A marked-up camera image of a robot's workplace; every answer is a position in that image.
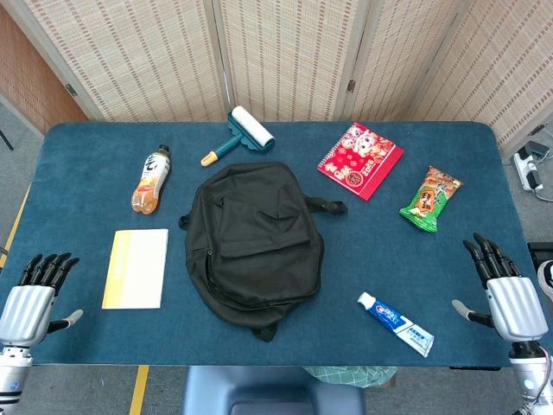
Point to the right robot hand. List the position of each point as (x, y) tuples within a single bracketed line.
[(516, 307)]

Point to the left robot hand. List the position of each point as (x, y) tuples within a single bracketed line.
[(26, 311)]

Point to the white and yellow book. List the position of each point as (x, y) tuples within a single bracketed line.
[(136, 270)]

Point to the black backpack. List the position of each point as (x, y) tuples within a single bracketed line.
[(259, 242)]

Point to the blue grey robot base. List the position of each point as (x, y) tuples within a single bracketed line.
[(268, 391)]

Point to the black and white shoe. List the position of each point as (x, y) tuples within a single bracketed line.
[(546, 281)]

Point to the black box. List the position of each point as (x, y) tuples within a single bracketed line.
[(542, 250)]

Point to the yellow floor tape strip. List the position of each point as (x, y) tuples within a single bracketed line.
[(15, 225), (139, 389)]

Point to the white blue toothpaste tube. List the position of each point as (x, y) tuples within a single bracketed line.
[(395, 322)]

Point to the green snack bag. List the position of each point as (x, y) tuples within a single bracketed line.
[(430, 199)]

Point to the white power strip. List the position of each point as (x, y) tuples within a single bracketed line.
[(523, 166)]

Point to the blue felt table cover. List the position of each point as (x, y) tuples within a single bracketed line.
[(86, 181)]

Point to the dark grey power adapter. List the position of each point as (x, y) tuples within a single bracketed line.
[(540, 149)]

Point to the black furniture leg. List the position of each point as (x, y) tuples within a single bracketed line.
[(5, 138)]

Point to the green checked cloth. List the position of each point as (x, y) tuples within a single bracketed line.
[(350, 375)]

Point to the orange tea bottle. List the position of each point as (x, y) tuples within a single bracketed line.
[(151, 181)]

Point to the red spiral calendar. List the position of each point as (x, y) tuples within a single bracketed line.
[(360, 162)]

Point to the metal screen hinge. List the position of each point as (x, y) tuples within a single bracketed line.
[(351, 85), (71, 90)]

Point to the brown woven screen panel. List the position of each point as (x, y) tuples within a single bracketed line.
[(30, 82)]

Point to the beige woven screen panel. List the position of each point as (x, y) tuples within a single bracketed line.
[(402, 56), (505, 65), (129, 56), (289, 56)]

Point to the teal lint roller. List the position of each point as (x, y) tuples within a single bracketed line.
[(252, 129)]

